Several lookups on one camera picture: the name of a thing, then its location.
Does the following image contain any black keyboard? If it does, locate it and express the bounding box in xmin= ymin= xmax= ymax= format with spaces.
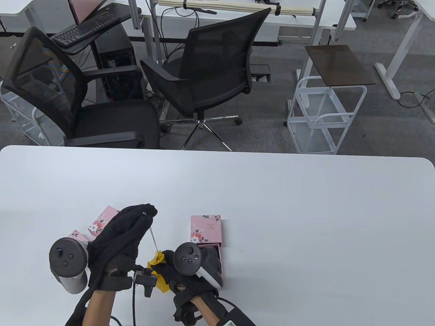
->
xmin=51 ymin=12 xmax=122 ymax=47

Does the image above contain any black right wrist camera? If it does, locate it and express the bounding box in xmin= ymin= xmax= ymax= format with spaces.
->
xmin=173 ymin=301 xmax=203 ymax=325

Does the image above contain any black mesh office chair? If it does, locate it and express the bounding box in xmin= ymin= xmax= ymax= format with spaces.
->
xmin=1 ymin=26 xmax=161 ymax=149

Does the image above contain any black right forearm module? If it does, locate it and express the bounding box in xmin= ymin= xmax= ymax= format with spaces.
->
xmin=217 ymin=307 xmax=257 ymax=326

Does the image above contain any person's left forearm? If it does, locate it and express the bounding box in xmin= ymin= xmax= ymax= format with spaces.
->
xmin=82 ymin=289 xmax=116 ymax=326

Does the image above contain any person's left hand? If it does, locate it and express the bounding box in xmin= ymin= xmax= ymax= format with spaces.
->
xmin=87 ymin=203 xmax=158 ymax=291

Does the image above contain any black computer tower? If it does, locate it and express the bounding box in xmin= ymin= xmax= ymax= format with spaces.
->
xmin=94 ymin=24 xmax=144 ymax=101

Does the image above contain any floor power box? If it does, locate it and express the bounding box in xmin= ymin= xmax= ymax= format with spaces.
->
xmin=251 ymin=65 xmax=272 ymax=83

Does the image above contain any brown board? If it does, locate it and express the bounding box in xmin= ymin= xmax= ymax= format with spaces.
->
xmin=305 ymin=44 xmax=377 ymax=87

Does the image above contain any grey hand controller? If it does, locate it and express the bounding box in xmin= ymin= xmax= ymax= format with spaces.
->
xmin=49 ymin=238 xmax=89 ymax=294
xmin=173 ymin=242 xmax=224 ymax=289

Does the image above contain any white wire cart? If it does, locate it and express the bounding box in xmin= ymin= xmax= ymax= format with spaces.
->
xmin=285 ymin=75 xmax=368 ymax=155
xmin=0 ymin=81 xmax=66 ymax=147

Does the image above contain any pink jewelry box drawer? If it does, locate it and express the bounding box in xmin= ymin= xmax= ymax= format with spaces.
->
xmin=199 ymin=243 xmax=224 ymax=274

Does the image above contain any yellow cleaning cloth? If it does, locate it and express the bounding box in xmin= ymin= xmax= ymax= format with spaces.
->
xmin=147 ymin=251 xmax=172 ymax=292

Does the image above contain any black left forearm module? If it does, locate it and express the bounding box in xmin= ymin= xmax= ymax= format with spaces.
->
xmin=65 ymin=290 xmax=90 ymax=326

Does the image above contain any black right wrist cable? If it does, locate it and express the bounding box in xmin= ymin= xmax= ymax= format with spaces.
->
xmin=216 ymin=297 xmax=245 ymax=311

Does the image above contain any person's right hand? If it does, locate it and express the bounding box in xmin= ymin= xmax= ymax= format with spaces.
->
xmin=151 ymin=250 xmax=220 ymax=307

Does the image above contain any white desk with angled leg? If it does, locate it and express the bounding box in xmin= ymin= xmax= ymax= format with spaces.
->
xmin=375 ymin=0 xmax=435 ymax=124

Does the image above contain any black floor cable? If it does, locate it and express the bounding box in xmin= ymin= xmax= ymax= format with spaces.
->
xmin=398 ymin=90 xmax=431 ymax=108

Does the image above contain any black chair with chrome base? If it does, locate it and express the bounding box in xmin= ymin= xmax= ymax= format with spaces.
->
xmin=140 ymin=7 xmax=272 ymax=151

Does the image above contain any person's right forearm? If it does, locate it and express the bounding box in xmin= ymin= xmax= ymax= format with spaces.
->
xmin=194 ymin=295 xmax=221 ymax=326

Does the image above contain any silver chain necklace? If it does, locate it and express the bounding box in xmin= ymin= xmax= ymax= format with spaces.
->
xmin=148 ymin=226 xmax=160 ymax=253

